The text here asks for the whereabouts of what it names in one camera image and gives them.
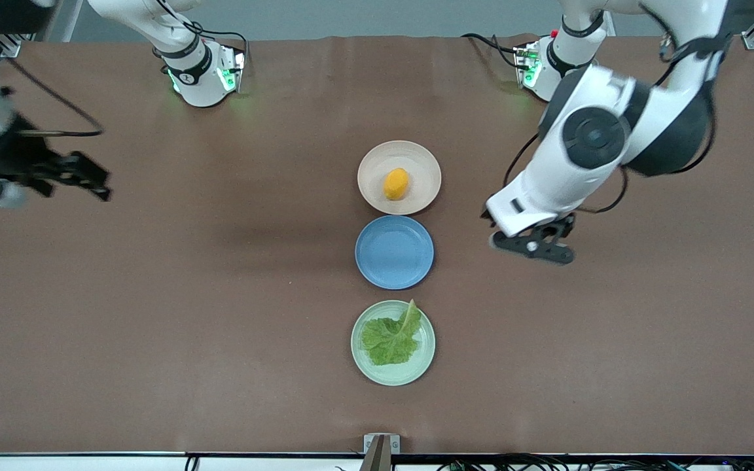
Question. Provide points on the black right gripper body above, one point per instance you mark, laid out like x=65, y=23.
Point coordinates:
x=16, y=159

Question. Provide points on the green lettuce leaf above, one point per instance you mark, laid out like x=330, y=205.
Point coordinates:
x=390, y=340

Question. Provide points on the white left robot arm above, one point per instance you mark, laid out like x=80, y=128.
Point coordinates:
x=580, y=176

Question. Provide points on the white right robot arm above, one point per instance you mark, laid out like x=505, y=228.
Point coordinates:
x=200, y=82

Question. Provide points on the yellow lemon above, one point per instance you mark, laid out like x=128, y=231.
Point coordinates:
x=396, y=184

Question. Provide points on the beige round plate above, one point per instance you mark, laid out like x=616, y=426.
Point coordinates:
x=410, y=160

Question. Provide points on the blue round plate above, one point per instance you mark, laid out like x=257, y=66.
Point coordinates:
x=394, y=252

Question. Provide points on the light green round plate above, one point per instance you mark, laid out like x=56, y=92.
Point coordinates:
x=416, y=366

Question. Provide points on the brown table cover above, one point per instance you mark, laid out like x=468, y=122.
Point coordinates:
x=220, y=294

